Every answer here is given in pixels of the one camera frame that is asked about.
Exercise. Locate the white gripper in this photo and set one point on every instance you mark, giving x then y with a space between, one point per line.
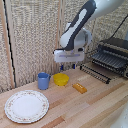
69 56

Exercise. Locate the yellow plastic bowl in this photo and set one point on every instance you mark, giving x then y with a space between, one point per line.
61 79

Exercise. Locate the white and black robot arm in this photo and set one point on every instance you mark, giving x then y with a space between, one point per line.
77 25

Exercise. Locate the yellow rectangular block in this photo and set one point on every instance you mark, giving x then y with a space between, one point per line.
80 88

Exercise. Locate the blue plastic cup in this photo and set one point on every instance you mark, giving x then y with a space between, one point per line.
43 81

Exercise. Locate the black toaster oven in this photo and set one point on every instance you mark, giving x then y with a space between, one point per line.
112 56

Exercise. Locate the white floral rimmed plate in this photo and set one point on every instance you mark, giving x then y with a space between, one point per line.
26 106

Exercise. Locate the wooden screen frame post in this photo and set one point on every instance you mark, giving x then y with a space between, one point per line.
6 43
59 20

